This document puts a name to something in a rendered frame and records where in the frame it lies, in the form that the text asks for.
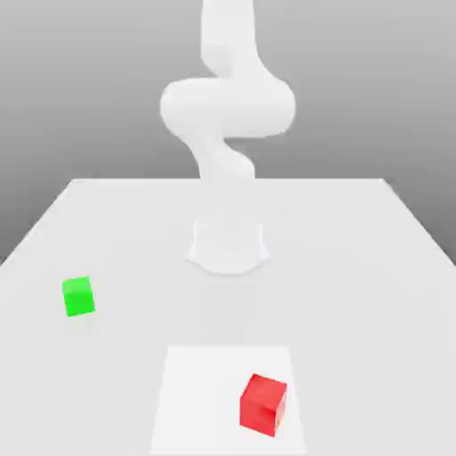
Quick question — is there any small green cube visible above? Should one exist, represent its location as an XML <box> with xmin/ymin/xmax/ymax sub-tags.
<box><xmin>61</xmin><ymin>274</ymin><xmax>97</xmax><ymax>318</ymax></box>

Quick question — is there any small red cube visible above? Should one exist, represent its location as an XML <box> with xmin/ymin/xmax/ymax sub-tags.
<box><xmin>239</xmin><ymin>372</ymin><xmax>289</xmax><ymax>438</ymax></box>

